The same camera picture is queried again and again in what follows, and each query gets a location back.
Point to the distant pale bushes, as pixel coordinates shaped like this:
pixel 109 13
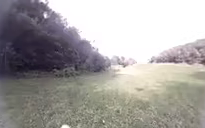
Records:
pixel 123 61

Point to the green grass field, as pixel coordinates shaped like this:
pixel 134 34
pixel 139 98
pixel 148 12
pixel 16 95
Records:
pixel 100 100

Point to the dark dense wood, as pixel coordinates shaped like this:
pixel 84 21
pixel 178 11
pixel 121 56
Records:
pixel 40 43

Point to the robot's own part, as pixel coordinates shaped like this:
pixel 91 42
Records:
pixel 65 126

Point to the pale bushes on slope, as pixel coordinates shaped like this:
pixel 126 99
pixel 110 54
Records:
pixel 186 53

